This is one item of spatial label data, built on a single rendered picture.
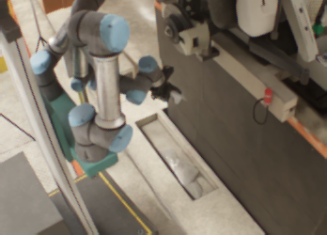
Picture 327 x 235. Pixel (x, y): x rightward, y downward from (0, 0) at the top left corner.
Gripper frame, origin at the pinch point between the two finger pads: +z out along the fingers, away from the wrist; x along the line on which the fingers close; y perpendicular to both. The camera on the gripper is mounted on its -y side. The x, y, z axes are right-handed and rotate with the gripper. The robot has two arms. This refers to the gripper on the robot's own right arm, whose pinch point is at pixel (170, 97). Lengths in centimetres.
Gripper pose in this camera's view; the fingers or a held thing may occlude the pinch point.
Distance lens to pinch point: 189.0
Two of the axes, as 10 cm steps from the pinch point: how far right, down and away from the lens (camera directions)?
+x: 9.1, 1.6, -3.7
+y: -3.0, 8.9, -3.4
